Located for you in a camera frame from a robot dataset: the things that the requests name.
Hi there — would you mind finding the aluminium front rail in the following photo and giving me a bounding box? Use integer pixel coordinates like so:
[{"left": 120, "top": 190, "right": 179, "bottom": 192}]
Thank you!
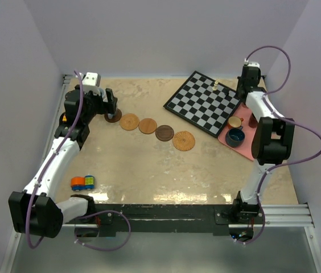
[{"left": 65, "top": 205, "right": 313, "bottom": 228}]

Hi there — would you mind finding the black maroon cup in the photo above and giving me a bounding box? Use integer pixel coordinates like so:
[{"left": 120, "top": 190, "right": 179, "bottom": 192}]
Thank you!
[{"left": 248, "top": 113, "right": 258, "bottom": 129}]

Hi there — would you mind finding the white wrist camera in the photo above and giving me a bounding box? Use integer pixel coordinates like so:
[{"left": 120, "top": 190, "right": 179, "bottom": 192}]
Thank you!
[
  {"left": 82, "top": 72, "right": 101, "bottom": 94},
  {"left": 244, "top": 58, "right": 260, "bottom": 68}
]

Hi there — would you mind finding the black white chessboard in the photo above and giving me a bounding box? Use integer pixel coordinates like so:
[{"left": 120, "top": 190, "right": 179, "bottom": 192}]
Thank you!
[{"left": 163, "top": 71, "right": 241, "bottom": 138}]

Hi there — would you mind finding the aluminium rail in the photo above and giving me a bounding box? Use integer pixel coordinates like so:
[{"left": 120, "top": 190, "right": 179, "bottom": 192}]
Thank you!
[
  {"left": 65, "top": 205, "right": 313, "bottom": 228},
  {"left": 29, "top": 74, "right": 73, "bottom": 203}
]

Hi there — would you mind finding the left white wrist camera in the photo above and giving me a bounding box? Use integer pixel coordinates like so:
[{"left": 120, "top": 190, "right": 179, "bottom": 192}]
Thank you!
[{"left": 82, "top": 72, "right": 101, "bottom": 94}]

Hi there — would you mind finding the aluminium left rail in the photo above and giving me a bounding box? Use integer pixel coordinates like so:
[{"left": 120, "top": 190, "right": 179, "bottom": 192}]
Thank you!
[{"left": 29, "top": 74, "right": 73, "bottom": 203}]

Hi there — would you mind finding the light wooden coaster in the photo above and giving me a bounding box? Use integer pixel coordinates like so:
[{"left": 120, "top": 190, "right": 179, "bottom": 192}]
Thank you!
[{"left": 138, "top": 118, "right": 158, "bottom": 134}]

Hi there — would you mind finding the small woven rattan coaster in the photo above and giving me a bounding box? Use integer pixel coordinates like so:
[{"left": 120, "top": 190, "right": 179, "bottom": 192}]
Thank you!
[{"left": 120, "top": 113, "right": 139, "bottom": 131}]

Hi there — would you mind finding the dark walnut coaster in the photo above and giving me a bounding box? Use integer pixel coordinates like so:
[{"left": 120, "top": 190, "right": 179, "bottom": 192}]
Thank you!
[
  {"left": 155, "top": 125, "right": 174, "bottom": 142},
  {"left": 104, "top": 109, "right": 122, "bottom": 123}
]

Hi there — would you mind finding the large woven rattan coaster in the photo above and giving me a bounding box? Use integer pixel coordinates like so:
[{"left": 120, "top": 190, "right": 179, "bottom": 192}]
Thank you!
[{"left": 172, "top": 131, "right": 195, "bottom": 151}]

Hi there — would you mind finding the dark blue cup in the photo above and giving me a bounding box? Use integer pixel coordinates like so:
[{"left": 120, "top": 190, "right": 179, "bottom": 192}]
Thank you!
[{"left": 225, "top": 128, "right": 245, "bottom": 148}]

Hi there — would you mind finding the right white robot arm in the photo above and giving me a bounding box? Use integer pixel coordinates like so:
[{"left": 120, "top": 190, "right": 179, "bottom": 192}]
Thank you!
[{"left": 231, "top": 60, "right": 294, "bottom": 224}]

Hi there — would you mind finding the copper orange cup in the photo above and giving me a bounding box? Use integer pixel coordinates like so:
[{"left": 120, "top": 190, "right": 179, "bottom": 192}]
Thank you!
[{"left": 227, "top": 116, "right": 244, "bottom": 129}]

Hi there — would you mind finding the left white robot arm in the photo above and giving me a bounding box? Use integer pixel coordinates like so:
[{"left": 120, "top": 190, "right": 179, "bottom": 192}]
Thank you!
[{"left": 8, "top": 86, "right": 118, "bottom": 238}]

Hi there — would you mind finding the white chess piece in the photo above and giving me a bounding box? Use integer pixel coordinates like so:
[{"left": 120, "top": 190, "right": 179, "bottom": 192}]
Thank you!
[{"left": 212, "top": 81, "right": 219, "bottom": 91}]

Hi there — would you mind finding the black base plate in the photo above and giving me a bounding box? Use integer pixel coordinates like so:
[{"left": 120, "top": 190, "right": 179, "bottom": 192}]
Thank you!
[{"left": 90, "top": 204, "right": 264, "bottom": 237}]

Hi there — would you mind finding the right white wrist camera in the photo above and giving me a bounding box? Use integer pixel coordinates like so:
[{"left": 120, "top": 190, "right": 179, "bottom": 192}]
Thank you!
[{"left": 244, "top": 58, "right": 260, "bottom": 68}]

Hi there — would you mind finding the orange toy car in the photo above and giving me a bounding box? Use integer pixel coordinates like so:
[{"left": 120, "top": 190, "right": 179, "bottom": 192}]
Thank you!
[{"left": 71, "top": 175, "right": 95, "bottom": 191}]

